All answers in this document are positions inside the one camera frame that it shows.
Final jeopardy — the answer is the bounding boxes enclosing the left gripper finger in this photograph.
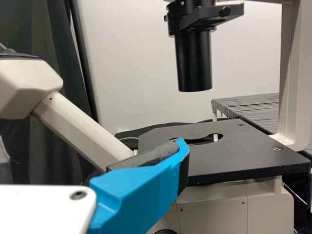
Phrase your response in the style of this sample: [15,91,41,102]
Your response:
[87,137,191,234]

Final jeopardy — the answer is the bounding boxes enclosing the black platform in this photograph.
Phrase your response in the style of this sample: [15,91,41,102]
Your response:
[211,92,281,134]

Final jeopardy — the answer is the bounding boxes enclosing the cream microscope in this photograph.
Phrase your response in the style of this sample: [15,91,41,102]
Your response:
[0,0,312,234]

